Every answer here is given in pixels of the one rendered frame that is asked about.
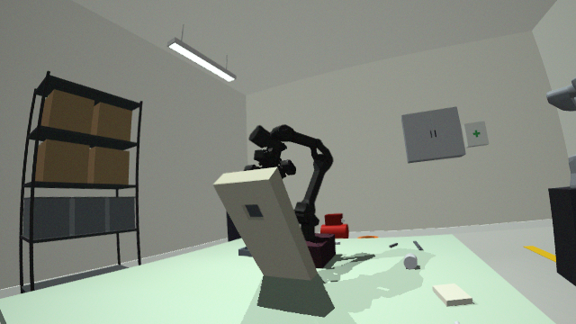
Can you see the beige service panel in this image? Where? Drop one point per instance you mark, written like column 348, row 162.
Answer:
column 259, row 207

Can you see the cream flat rectangular block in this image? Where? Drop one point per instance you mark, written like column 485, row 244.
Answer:
column 451, row 294

